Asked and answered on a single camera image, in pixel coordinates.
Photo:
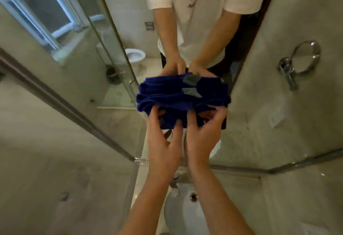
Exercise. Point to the person's right hand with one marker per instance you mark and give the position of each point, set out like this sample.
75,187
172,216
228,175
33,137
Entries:
201,146

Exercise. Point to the person's left hand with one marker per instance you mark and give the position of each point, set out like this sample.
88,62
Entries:
163,157

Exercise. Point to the blue microfibre cloth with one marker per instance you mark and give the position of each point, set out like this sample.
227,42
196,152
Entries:
166,100

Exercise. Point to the silver framed wall mirror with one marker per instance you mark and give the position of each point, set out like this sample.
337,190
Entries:
281,95

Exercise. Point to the person's right forearm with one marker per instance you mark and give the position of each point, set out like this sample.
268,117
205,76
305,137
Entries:
219,208

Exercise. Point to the person's left forearm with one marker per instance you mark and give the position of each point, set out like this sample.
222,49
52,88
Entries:
147,208

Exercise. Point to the chrome sink faucet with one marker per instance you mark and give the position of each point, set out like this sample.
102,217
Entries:
175,185

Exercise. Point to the chrome sink drain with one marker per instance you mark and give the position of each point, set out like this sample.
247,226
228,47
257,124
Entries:
193,197

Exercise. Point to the white ceramic sink basin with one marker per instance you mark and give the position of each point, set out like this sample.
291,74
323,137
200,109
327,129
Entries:
182,216

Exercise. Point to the glass shower enclosure gold frame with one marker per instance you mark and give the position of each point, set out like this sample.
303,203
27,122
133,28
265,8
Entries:
53,167

